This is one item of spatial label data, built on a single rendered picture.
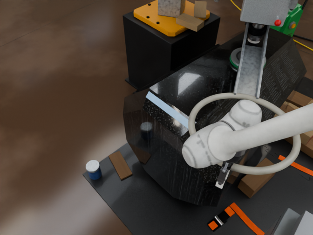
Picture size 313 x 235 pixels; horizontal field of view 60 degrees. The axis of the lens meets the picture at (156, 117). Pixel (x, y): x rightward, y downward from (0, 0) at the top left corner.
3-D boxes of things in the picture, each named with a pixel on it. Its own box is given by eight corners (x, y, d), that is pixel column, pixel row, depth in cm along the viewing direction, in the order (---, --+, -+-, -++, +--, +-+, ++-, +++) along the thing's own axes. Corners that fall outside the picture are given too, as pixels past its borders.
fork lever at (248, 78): (244, 3, 169) (246, -4, 164) (276, 7, 165) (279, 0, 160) (225, 96, 141) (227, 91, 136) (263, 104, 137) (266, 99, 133)
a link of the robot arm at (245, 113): (236, 122, 100) (210, 137, 95) (248, 89, 89) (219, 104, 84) (259, 141, 94) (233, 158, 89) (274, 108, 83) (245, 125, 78)
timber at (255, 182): (249, 198, 200) (254, 191, 191) (237, 187, 206) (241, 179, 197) (274, 175, 212) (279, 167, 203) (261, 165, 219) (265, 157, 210)
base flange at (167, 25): (131, 15, 233) (130, 10, 230) (171, -3, 255) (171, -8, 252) (171, 38, 210) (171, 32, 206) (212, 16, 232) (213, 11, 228)
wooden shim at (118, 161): (108, 156, 224) (108, 155, 223) (119, 151, 227) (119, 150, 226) (121, 180, 210) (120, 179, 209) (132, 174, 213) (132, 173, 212)
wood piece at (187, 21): (175, 23, 217) (175, 17, 213) (183, 18, 222) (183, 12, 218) (196, 32, 208) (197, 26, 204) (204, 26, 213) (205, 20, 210)
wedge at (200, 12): (194, 6, 236) (194, 0, 232) (206, 7, 235) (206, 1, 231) (193, 17, 223) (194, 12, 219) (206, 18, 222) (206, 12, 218)
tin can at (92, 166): (104, 172, 214) (101, 164, 204) (95, 182, 209) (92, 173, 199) (95, 166, 218) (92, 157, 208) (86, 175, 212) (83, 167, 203)
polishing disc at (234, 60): (273, 61, 167) (273, 59, 166) (248, 73, 159) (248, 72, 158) (247, 44, 179) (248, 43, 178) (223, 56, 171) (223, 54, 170)
